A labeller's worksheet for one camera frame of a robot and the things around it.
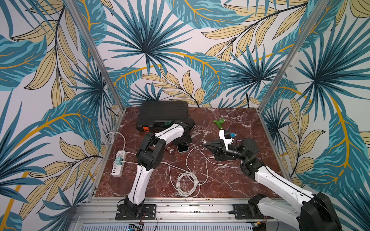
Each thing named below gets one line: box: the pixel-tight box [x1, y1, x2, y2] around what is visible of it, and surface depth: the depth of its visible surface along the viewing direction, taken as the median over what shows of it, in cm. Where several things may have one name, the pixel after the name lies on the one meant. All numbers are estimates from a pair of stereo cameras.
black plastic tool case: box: [136, 100, 189, 132], surface depth 111 cm
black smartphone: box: [176, 142, 189, 153], surface depth 97 cm
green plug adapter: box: [115, 156, 123, 166], surface depth 86 cm
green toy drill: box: [212, 118, 225, 130], surface depth 112 cm
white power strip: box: [111, 150, 128, 178], surface depth 87 cm
